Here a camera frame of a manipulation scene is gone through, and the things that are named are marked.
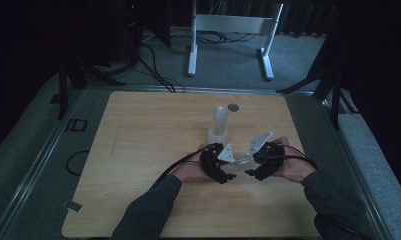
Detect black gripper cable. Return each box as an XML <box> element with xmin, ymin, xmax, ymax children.
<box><xmin>149</xmin><ymin>142</ymin><xmax>223</xmax><ymax>192</ymax></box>
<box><xmin>271</xmin><ymin>143</ymin><xmax>318</xmax><ymax>170</ymax></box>

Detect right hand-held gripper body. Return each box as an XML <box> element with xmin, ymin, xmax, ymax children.
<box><xmin>246</xmin><ymin>130</ymin><xmax>286</xmax><ymax>182</ymax></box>

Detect person's right hand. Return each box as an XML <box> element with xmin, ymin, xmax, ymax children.
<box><xmin>272</xmin><ymin>136</ymin><xmax>318</xmax><ymax>184</ymax></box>

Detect black tripod stand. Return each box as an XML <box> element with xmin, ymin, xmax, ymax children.
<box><xmin>55</xmin><ymin>46</ymin><xmax>127</xmax><ymax>121</ymax></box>
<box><xmin>275</xmin><ymin>31</ymin><xmax>343</xmax><ymax>132</ymax></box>

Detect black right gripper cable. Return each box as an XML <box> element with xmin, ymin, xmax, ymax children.
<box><xmin>271</xmin><ymin>143</ymin><xmax>318</xmax><ymax>170</ymax></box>

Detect black cable loop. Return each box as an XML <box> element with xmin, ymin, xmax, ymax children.
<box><xmin>65</xmin><ymin>149</ymin><xmax>91</xmax><ymax>178</ymax></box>

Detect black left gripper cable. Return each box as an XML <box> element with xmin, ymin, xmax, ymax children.
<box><xmin>149</xmin><ymin>142</ymin><xmax>223</xmax><ymax>192</ymax></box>

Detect person's left hand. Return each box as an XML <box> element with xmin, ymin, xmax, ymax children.
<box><xmin>171</xmin><ymin>143</ymin><xmax>210</xmax><ymax>184</ymax></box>

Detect translucent tube with white base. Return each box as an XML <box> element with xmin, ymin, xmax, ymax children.
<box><xmin>207</xmin><ymin>105</ymin><xmax>230</xmax><ymax>146</ymax></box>

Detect white metal desk frame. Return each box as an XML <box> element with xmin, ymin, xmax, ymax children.
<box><xmin>186</xmin><ymin>0</ymin><xmax>285</xmax><ymax>82</ymax></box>

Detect grey tape piece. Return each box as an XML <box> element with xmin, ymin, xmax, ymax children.
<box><xmin>66</xmin><ymin>200</ymin><xmax>84</xmax><ymax>213</ymax></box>

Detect clear plastic cup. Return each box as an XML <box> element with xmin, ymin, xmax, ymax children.
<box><xmin>226</xmin><ymin>152</ymin><xmax>256</xmax><ymax>169</ymax></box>

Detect dark equipment tower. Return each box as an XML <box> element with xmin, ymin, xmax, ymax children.
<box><xmin>94</xmin><ymin>0</ymin><xmax>146</xmax><ymax>69</ymax></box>

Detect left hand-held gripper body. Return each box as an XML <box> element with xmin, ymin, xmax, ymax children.
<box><xmin>199</xmin><ymin>142</ymin><xmax>237</xmax><ymax>185</ymax></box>

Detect black floor cables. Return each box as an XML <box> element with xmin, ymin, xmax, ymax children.
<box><xmin>136</xmin><ymin>29</ymin><xmax>186</xmax><ymax>94</ymax></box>

